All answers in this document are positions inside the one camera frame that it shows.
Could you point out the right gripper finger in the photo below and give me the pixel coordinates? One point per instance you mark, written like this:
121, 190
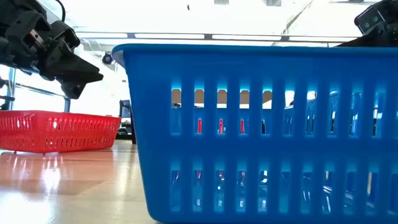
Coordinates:
360, 43

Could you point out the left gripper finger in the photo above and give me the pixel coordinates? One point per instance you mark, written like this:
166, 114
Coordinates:
68, 68
74, 90

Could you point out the red plastic basket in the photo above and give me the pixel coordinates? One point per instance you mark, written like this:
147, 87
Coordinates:
62, 112

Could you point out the blue plastic basket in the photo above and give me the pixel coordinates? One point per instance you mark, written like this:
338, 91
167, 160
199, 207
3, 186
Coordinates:
217, 62

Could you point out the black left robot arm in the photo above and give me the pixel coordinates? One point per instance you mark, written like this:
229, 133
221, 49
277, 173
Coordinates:
18, 6

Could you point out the round black ceiling speaker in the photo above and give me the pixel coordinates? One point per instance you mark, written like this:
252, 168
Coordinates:
107, 58

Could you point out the large dark-framed window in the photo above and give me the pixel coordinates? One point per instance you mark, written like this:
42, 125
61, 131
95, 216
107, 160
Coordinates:
12, 90

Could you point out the black background equipment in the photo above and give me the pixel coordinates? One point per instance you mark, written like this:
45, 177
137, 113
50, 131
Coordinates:
6, 99

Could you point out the dark computer monitor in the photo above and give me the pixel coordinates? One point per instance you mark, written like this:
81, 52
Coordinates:
126, 109

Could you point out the long ceiling light bar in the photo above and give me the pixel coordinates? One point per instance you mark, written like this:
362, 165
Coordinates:
171, 36

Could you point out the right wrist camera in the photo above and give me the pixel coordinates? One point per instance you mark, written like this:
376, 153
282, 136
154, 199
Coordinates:
370, 18

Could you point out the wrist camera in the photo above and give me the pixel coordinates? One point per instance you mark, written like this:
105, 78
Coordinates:
370, 18
63, 34

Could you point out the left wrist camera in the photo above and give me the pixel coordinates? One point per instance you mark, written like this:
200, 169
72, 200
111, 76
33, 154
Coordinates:
63, 34

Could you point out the black aluminium table frame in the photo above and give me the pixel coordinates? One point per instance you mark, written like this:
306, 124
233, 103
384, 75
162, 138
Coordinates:
124, 136

